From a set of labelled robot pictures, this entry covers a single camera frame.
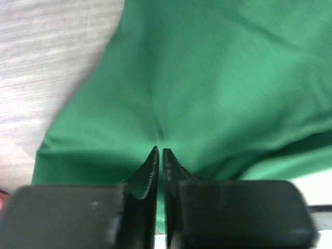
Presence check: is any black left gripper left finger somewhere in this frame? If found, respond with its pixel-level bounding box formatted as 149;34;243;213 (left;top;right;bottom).
1;147;159;248

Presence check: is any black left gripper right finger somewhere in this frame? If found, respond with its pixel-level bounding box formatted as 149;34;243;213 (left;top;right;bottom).
162;149;319;248

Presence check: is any folded pink t-shirt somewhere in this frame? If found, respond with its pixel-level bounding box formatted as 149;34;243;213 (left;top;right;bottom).
0;190;9;210

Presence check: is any green t-shirt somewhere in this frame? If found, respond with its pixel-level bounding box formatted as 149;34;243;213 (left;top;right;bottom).
31;0;332;236

